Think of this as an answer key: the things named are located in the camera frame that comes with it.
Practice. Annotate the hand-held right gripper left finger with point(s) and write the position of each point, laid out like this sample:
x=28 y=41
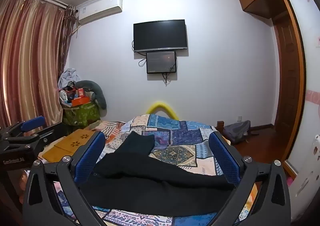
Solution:
x=89 y=159

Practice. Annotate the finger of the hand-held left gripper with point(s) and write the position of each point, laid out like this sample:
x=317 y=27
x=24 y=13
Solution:
x=50 y=135
x=32 y=122

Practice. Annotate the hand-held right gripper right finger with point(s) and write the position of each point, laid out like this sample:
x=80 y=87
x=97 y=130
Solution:
x=225 y=162

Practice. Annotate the black pants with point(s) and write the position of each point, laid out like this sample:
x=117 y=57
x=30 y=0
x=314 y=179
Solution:
x=150 y=181

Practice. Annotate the wooden lap table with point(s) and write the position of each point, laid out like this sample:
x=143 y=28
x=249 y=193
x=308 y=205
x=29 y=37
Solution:
x=80 y=138

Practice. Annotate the grey backpack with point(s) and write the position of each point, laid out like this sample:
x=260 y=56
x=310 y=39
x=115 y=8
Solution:
x=237 y=130

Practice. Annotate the orange box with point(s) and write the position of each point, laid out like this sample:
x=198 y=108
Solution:
x=80 y=101

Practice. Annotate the small red box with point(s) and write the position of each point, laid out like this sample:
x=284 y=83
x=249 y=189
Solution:
x=81 y=92

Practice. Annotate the patchwork printed blanket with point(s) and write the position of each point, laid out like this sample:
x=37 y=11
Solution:
x=175 y=140

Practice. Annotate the white crumpled cloth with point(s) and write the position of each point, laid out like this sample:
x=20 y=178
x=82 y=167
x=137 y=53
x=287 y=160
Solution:
x=68 y=75

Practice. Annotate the grey curved pillow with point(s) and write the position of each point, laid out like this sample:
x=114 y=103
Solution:
x=100 y=94

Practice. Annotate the striped red curtain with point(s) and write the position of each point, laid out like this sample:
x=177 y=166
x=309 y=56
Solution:
x=30 y=53

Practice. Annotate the yellow foam tube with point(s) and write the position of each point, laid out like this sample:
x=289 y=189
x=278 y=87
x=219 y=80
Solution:
x=162 y=105

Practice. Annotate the wooden door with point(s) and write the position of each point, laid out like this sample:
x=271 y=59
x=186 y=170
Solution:
x=287 y=78

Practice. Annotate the small black monitor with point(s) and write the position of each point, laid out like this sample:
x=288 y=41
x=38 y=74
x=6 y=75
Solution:
x=161 y=62

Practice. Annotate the white air conditioner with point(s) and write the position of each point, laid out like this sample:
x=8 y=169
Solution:
x=100 y=9

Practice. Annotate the wooden bed post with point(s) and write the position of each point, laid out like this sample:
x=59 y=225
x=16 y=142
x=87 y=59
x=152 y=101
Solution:
x=220 y=125

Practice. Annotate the white wall socket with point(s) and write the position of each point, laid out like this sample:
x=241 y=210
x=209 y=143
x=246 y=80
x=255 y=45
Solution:
x=239 y=118

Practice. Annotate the black wall television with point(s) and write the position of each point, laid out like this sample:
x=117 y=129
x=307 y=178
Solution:
x=160 y=35

